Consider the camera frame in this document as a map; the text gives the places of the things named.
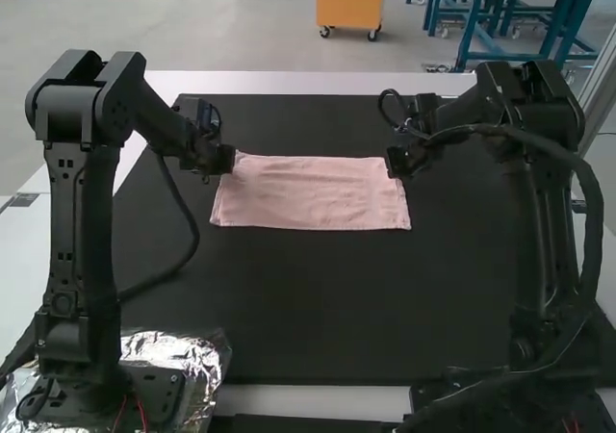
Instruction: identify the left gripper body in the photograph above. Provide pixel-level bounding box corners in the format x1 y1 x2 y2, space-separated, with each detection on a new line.
180 134 237 180

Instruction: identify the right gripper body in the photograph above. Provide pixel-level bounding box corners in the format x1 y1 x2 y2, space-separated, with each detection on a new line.
387 139 429 179

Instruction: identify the pale towel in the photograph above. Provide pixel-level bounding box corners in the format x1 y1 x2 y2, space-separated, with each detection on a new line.
209 148 413 232

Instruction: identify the black mat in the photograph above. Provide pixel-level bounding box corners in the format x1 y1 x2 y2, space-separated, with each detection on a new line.
0 92 616 387

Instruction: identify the silver foil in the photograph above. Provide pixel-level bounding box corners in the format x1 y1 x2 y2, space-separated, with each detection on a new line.
0 326 233 427

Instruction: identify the dark base panel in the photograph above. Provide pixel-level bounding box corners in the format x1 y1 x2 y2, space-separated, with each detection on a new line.
408 369 616 433

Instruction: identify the black cable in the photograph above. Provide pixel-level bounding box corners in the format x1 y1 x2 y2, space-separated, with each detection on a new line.
378 88 415 134
398 124 605 433
115 151 201 302

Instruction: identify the blue frame workbench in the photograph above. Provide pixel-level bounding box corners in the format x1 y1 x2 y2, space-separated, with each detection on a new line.
406 0 477 38
454 0 610 73

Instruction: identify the aluminium frame post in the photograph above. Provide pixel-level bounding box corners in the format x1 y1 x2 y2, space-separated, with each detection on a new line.
575 33 616 165

